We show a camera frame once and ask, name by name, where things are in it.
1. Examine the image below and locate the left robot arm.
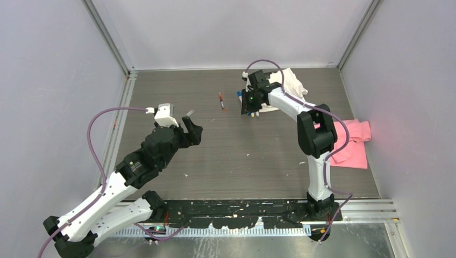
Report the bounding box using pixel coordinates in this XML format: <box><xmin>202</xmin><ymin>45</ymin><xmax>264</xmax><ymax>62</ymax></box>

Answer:
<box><xmin>43</xmin><ymin>116</ymin><xmax>203</xmax><ymax>257</ymax></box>

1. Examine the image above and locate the clear pen cap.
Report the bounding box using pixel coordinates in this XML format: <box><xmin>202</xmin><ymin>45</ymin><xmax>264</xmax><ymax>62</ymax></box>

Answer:
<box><xmin>186</xmin><ymin>109</ymin><xmax>195</xmax><ymax>116</ymax></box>

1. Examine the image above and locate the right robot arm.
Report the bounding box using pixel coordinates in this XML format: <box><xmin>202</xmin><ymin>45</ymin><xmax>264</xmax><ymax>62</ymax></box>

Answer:
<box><xmin>241</xmin><ymin>70</ymin><xmax>338</xmax><ymax>220</ymax></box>

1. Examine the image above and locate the white folded cloth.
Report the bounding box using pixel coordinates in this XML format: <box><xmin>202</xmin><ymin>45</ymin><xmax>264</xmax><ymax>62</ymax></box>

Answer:
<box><xmin>265</xmin><ymin>68</ymin><xmax>308</xmax><ymax>101</ymax></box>

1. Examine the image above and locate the orange brown gel pen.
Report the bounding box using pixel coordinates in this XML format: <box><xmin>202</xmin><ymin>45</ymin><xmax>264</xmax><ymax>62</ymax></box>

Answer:
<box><xmin>218</xmin><ymin>92</ymin><xmax>226</xmax><ymax>112</ymax></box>

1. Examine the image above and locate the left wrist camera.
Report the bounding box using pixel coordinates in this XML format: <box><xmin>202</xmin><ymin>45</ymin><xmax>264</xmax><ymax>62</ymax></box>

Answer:
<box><xmin>146</xmin><ymin>103</ymin><xmax>179</xmax><ymax>127</ymax></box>

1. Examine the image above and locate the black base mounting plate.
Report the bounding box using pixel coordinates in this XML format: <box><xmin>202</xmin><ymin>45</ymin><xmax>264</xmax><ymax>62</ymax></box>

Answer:
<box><xmin>145</xmin><ymin>199</ymin><xmax>341</xmax><ymax>229</ymax></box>

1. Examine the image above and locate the pink cloth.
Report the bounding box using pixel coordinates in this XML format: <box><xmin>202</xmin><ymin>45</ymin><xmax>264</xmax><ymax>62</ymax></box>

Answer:
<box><xmin>330</xmin><ymin>119</ymin><xmax>372</xmax><ymax>169</ymax></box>

